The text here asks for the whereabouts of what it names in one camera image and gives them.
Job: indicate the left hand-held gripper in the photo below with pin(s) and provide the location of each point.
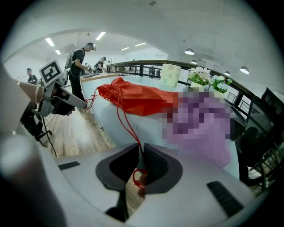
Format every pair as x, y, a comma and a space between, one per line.
52, 73

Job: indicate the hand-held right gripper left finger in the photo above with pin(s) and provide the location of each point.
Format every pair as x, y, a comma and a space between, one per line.
88, 177

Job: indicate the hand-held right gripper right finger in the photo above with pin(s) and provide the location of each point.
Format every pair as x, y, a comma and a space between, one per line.
193, 190

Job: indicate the person's left forearm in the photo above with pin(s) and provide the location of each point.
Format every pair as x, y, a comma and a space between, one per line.
28, 91

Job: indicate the person's left hand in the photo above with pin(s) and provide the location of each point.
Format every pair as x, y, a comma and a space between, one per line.
70, 112

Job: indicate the person's right hand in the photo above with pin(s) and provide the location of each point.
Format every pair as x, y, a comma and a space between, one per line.
142, 192

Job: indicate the wooden side table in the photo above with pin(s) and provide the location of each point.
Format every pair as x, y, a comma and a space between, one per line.
97, 78

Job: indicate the ceiling strip light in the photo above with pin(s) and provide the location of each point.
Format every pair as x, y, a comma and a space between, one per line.
57, 52
49, 42
100, 36

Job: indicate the purple cloth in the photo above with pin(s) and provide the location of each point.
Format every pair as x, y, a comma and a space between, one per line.
199, 133

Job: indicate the black metal railing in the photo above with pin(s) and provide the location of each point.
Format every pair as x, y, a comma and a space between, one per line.
133, 63

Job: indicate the black office chair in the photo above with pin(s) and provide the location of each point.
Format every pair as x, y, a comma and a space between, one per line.
250, 142

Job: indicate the black box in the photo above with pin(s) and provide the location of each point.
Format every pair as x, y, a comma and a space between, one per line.
238, 124

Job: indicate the cream patterned bucket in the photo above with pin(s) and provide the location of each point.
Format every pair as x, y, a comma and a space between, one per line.
170, 75

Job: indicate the pink flowers in cream pot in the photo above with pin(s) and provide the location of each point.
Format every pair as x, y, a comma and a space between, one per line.
199, 73

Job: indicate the grey pendant lamp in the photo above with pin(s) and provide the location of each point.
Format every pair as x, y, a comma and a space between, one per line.
244, 70
227, 73
194, 62
189, 52

